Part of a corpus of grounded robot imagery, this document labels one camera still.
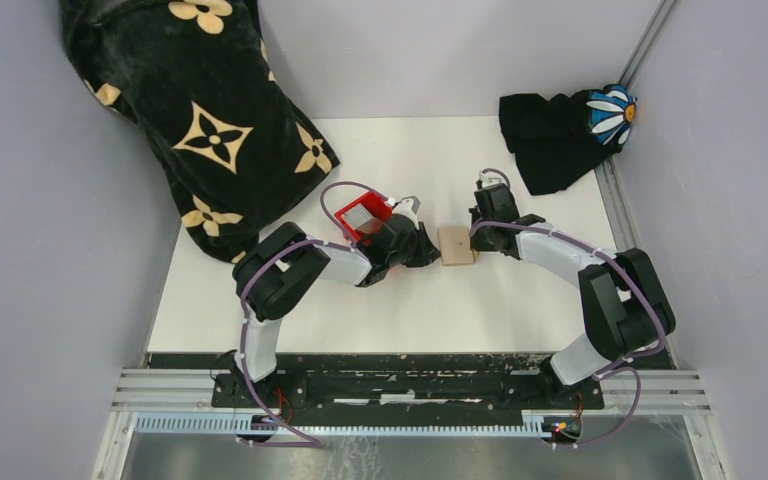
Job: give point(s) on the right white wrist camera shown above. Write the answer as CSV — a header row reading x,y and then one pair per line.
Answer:
x,y
489,178

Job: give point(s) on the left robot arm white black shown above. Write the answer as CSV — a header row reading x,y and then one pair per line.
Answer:
x,y
273,278

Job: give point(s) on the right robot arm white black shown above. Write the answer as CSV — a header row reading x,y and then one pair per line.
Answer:
x,y
625,311

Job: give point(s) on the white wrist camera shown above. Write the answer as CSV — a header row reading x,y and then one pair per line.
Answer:
x,y
407,206
489,178

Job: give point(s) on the black cloth with daisy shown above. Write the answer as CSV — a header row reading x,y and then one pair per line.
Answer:
x,y
557,141

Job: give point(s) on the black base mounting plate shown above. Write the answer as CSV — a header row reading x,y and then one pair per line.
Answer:
x,y
416,389

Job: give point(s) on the aluminium rail frame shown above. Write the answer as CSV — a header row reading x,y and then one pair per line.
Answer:
x,y
669,433

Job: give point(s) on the red plastic bin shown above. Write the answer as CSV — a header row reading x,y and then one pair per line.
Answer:
x,y
380,206

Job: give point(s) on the black blanket with beige flowers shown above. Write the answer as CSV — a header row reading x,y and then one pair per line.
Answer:
x,y
194,77

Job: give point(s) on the stack of credit cards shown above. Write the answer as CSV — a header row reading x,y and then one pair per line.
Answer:
x,y
361,221

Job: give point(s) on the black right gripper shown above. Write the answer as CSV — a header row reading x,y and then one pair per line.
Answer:
x,y
480,244

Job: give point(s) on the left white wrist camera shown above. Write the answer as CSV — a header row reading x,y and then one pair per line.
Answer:
x,y
407,206

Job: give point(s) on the slotted grey cable duct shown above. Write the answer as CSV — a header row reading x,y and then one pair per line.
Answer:
x,y
253,425

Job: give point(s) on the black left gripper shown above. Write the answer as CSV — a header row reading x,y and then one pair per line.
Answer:
x,y
427,250

